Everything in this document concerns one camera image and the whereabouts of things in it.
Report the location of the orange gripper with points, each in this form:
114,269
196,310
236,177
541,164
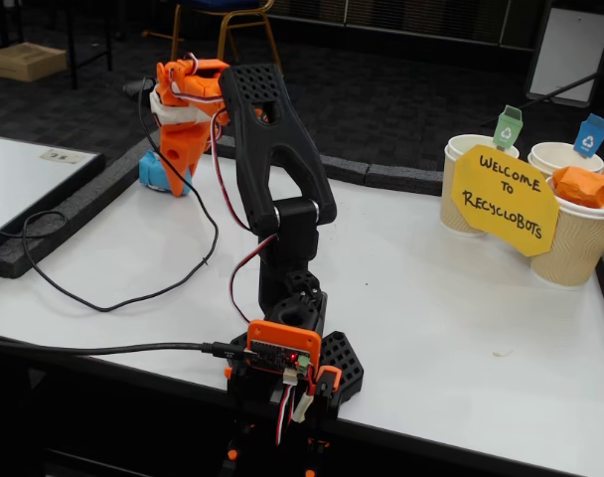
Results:
175,149

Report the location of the blue paper rubbish bundle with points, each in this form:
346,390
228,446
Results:
150,171

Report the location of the orange paper rubbish bundle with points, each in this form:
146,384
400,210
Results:
580,189

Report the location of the orange and black robot arm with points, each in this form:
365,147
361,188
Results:
277,164

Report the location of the small paper label sticker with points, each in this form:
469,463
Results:
63,156

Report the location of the whiteboard tabletop with label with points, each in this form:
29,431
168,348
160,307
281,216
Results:
19,184

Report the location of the long black foam border strip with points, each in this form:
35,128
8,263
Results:
342,169

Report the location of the brown cardboard box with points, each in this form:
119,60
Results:
29,62

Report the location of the orange motor controller board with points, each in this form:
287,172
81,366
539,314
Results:
282,338

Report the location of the short black foam border strip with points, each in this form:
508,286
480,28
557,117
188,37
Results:
406,180

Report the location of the black orange table clamp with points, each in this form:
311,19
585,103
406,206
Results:
252,402

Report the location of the paper cup with green sign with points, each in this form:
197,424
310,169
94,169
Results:
451,208

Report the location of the green recycling bin sign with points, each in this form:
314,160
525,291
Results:
506,131

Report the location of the yellow welcome paper sign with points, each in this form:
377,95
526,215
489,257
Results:
530,207

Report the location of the paper cup with blue sign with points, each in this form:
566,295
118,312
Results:
545,159

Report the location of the paper cup with orange sign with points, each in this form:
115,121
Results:
575,248

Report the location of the blue recycling bin sign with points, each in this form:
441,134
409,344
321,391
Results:
589,139

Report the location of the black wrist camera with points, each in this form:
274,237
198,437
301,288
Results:
135,88

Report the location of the black metal table frame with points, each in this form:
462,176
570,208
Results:
72,49

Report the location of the gold frame blue chair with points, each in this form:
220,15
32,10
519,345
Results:
222,7

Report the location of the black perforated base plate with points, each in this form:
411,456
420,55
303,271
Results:
344,363

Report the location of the white panel with black frame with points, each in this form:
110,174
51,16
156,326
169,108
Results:
570,49

